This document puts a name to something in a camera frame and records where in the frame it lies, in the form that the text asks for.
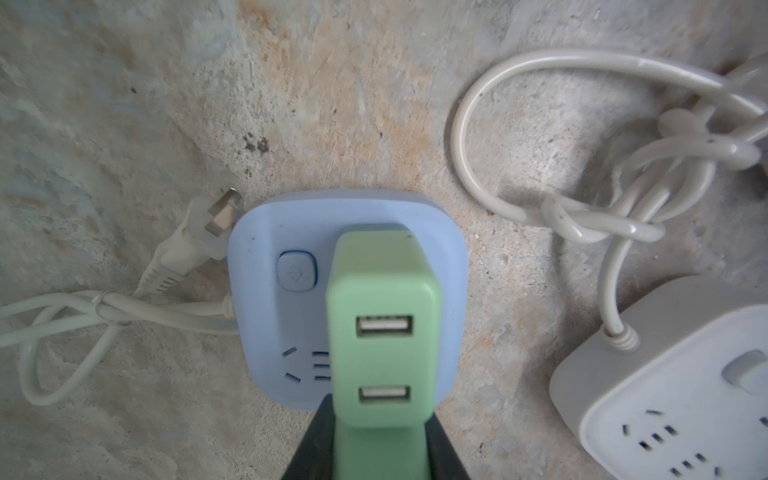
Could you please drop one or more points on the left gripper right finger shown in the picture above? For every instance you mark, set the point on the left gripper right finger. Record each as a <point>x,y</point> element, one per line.
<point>444,462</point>

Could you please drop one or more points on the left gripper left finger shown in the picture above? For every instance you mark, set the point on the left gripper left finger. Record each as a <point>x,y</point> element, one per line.
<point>313,458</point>

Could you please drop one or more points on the green plug adapter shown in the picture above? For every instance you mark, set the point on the green plug adapter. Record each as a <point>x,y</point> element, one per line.
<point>380,453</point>
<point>383,307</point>

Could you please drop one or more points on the blue square power socket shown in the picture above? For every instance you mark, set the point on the blue square power socket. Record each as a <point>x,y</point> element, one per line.
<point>279,260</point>

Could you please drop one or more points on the white square power socket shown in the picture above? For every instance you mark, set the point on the white square power socket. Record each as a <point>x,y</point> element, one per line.
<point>690,402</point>

